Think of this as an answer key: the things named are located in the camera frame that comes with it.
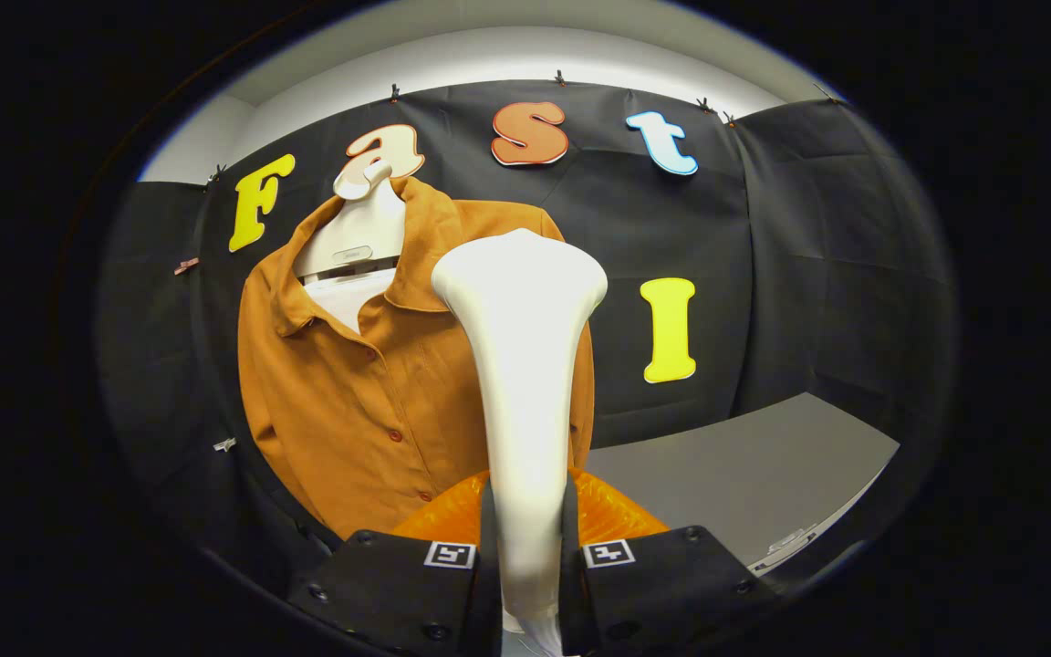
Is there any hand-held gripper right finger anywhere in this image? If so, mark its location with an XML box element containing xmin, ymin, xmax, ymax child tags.
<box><xmin>560</xmin><ymin>467</ymin><xmax>782</xmax><ymax>657</ymax></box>

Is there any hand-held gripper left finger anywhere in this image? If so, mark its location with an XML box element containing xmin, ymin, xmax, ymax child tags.
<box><xmin>286</xmin><ymin>470</ymin><xmax>501</xmax><ymax>657</ymax></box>

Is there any brown button shirt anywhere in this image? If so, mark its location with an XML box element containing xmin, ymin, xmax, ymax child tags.
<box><xmin>237</xmin><ymin>176</ymin><xmax>596</xmax><ymax>541</ymax></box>

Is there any white garment steamer hose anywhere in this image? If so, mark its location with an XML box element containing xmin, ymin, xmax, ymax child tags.
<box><xmin>503</xmin><ymin>620</ymin><xmax>563</xmax><ymax>657</ymax></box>

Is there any black backdrop cloth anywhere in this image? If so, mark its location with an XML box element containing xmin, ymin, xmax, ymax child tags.
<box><xmin>97</xmin><ymin>80</ymin><xmax>960</xmax><ymax>594</ymax></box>

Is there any grey cabinet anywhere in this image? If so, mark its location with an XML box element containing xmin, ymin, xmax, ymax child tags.
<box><xmin>585</xmin><ymin>392</ymin><xmax>900</xmax><ymax>578</ymax></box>

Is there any white clothes hanger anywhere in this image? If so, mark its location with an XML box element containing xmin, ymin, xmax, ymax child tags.
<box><xmin>293</xmin><ymin>157</ymin><xmax>408</xmax><ymax>334</ymax></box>

